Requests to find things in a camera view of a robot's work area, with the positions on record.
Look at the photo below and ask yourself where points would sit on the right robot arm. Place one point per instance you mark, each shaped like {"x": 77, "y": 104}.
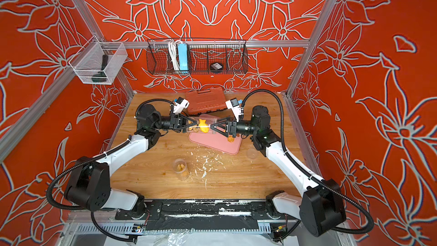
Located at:
{"x": 320, "y": 206}

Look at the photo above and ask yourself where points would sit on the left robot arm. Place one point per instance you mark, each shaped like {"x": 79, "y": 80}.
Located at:
{"x": 86, "y": 185}

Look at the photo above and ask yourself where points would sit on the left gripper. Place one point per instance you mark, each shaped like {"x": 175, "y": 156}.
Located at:
{"x": 173, "y": 123}

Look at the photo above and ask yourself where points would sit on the small black box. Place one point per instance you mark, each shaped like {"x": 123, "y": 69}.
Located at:
{"x": 216, "y": 68}

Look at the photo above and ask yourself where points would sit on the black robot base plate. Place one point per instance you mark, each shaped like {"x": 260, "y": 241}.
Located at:
{"x": 216, "y": 215}

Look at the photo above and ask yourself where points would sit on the orange tool case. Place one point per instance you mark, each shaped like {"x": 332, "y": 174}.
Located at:
{"x": 210, "y": 100}

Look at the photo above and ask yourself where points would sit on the light blue box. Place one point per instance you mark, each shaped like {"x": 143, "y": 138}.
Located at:
{"x": 183, "y": 57}

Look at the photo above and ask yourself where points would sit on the clear cookie jar front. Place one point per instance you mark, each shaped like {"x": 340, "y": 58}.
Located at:
{"x": 180, "y": 168}

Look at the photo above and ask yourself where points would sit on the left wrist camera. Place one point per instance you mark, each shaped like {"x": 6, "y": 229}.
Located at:
{"x": 180, "y": 104}

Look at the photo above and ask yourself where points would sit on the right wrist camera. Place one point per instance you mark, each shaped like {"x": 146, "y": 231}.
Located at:
{"x": 235, "y": 106}

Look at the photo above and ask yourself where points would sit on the clear cookie jar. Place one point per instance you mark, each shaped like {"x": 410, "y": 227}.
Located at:
{"x": 180, "y": 168}
{"x": 204, "y": 123}

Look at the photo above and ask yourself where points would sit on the black wire wall basket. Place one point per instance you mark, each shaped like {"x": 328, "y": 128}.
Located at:
{"x": 162, "y": 56}

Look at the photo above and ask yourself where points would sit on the pink plastic tray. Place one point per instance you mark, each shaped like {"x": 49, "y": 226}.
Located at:
{"x": 216, "y": 141}

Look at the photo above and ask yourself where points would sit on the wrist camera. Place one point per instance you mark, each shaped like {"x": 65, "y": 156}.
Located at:
{"x": 180, "y": 104}
{"x": 235, "y": 106}

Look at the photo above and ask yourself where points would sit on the clear acrylic wall box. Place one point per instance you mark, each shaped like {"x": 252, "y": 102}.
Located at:
{"x": 97, "y": 63}

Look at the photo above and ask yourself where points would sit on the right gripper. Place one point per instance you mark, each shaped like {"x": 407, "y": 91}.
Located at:
{"x": 230, "y": 127}

